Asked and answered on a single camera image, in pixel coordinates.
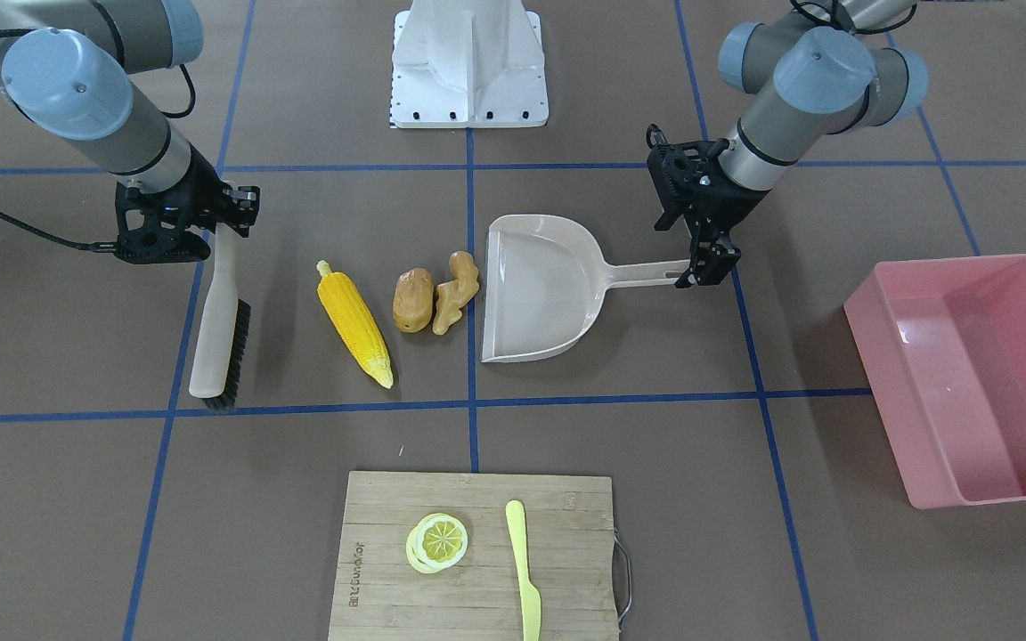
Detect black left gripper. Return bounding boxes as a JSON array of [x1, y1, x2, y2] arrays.
[[675, 159, 767, 289]]

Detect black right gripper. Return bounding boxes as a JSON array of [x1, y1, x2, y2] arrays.
[[170, 147, 261, 237]]

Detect beige plastic dustpan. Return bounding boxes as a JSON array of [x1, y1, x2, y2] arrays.
[[481, 214, 689, 362]]

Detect beige hand brush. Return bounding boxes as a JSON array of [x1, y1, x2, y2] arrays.
[[189, 223, 251, 411]]

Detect yellow toy corn cob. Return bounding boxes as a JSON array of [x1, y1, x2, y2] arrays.
[[316, 261, 395, 389]]

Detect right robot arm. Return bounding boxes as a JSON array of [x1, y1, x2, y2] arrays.
[[0, 1, 259, 237]]

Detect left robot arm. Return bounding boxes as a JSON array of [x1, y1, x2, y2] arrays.
[[645, 1, 929, 288]]

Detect pink plastic bin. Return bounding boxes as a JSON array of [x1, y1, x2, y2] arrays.
[[843, 253, 1026, 508]]

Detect toy potato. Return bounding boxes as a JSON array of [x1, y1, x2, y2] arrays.
[[392, 267, 436, 333]]

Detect toy ginger root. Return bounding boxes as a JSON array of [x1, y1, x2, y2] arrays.
[[432, 250, 480, 336]]

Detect yellow plastic knife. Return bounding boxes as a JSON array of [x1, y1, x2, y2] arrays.
[[505, 499, 542, 640]]

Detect yellow toy lemon slice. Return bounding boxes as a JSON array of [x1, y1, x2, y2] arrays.
[[403, 514, 468, 573]]

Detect wooden cutting board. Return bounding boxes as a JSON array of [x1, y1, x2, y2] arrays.
[[327, 471, 620, 640]]

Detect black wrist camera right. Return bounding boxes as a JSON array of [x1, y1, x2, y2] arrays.
[[114, 185, 211, 264]]

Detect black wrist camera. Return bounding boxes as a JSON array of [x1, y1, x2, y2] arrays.
[[114, 185, 211, 264], [645, 123, 715, 231]]

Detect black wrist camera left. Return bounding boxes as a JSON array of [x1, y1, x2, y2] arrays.
[[645, 123, 715, 231]]

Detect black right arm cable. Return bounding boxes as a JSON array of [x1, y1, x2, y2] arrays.
[[0, 31, 198, 255]]

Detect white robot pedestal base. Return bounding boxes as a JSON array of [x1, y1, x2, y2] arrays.
[[388, 1, 550, 129]]

